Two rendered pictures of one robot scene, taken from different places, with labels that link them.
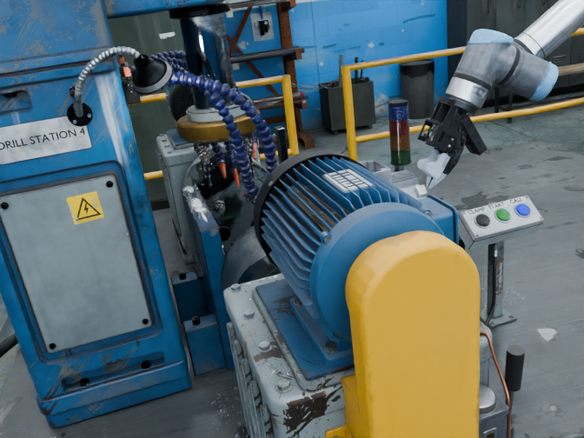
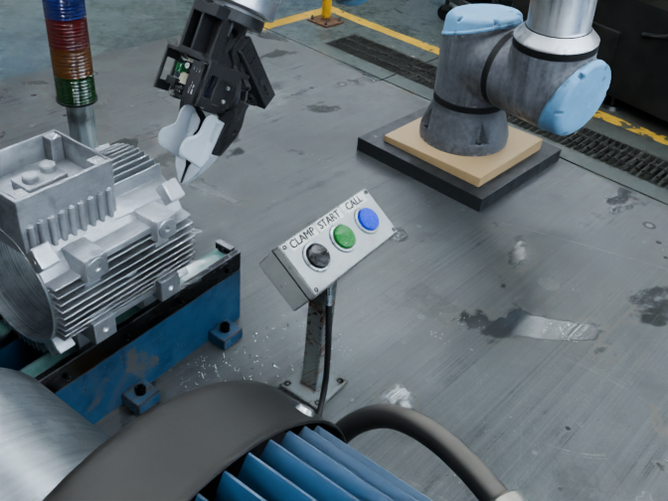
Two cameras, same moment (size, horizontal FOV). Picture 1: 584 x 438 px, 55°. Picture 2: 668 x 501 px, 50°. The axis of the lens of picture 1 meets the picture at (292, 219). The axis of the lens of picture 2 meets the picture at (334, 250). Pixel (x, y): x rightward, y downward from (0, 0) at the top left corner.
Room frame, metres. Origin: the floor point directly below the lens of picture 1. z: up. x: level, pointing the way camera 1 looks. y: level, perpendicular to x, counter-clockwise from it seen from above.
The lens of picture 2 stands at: (0.59, 0.02, 1.56)
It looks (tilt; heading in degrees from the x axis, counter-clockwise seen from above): 37 degrees down; 318
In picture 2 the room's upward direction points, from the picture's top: 6 degrees clockwise
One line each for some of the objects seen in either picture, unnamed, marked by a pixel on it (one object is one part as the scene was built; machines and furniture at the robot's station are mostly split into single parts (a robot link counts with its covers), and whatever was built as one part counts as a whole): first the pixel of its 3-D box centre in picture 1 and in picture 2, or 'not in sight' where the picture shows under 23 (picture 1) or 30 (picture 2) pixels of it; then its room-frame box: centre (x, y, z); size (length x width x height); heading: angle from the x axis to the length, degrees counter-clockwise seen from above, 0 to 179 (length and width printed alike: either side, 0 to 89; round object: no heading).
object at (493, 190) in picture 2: not in sight; (459, 149); (1.47, -1.12, 0.82); 0.32 x 0.32 x 0.03; 9
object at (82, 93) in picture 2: (401, 155); (75, 85); (1.65, -0.35, 1.05); 0.06 x 0.06 x 0.04
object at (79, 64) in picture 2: (400, 141); (71, 58); (1.65, -0.35, 1.10); 0.06 x 0.06 x 0.04
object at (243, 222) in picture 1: (227, 193); not in sight; (1.54, 0.18, 1.04); 0.41 x 0.25 x 0.25; 15
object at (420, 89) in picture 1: (417, 89); not in sight; (6.36, -1.59, 0.30); 0.39 x 0.39 x 0.60
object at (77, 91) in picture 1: (116, 86); not in sight; (0.94, 0.25, 1.46); 0.18 x 0.11 x 0.13; 105
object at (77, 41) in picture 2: (399, 126); (67, 29); (1.65, -0.35, 1.14); 0.06 x 0.06 x 0.04
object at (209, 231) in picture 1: (195, 276); not in sight; (1.18, 0.24, 0.97); 0.30 x 0.11 x 0.34; 15
